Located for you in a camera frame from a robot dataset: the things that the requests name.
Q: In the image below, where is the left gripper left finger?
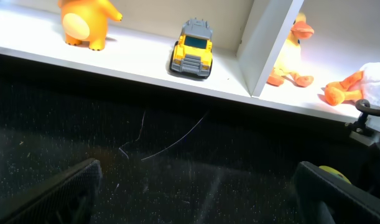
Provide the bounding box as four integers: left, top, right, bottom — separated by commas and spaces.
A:
0, 157, 103, 224

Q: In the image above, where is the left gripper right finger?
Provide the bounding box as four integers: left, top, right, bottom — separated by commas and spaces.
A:
293, 161, 380, 224

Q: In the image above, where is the yellow rattle drum toy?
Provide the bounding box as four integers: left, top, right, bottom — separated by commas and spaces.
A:
318, 165, 353, 185

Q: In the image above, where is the grey and yellow toy truck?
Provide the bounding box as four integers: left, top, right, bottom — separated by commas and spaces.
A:
169, 17, 215, 80

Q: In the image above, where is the white plush duck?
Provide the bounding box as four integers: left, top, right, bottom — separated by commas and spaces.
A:
323, 58, 380, 110

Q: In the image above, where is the yellow plush duck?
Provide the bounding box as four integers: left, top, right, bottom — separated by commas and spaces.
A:
266, 12, 315, 88

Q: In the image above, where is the white shelf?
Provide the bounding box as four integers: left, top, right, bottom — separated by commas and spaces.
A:
0, 0, 380, 125

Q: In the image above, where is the yellow rubber duck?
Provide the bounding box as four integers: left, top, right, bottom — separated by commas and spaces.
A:
57, 0, 124, 52

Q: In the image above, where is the black cable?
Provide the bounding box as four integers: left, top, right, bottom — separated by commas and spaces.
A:
351, 98, 380, 133

